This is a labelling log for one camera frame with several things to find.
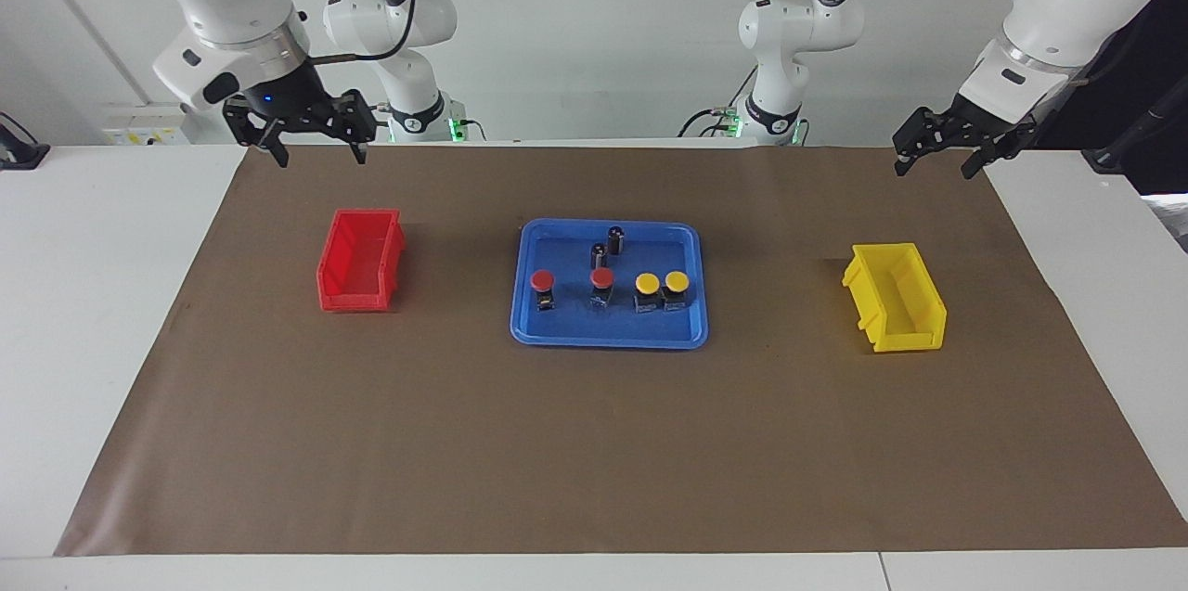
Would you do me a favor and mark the red plastic bin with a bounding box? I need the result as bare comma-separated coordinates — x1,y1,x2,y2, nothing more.
316,208,407,314

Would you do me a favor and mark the yellow plastic bin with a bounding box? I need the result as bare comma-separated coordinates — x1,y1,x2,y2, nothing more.
841,242,949,354

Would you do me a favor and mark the brown paper mat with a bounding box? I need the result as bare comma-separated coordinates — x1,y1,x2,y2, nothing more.
54,144,1188,559

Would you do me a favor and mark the black left base cable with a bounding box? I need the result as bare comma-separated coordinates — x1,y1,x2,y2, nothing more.
677,64,758,140

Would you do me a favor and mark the black side panel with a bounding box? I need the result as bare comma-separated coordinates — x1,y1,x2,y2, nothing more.
1030,0,1188,197

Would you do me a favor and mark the white wall socket box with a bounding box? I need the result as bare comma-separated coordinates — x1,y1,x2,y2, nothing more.
100,102,201,147

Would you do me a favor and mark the black clamp base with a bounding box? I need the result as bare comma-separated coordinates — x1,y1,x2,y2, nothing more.
0,112,51,172

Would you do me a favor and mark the blue plastic tray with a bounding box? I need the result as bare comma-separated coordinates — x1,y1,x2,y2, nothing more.
509,218,710,351

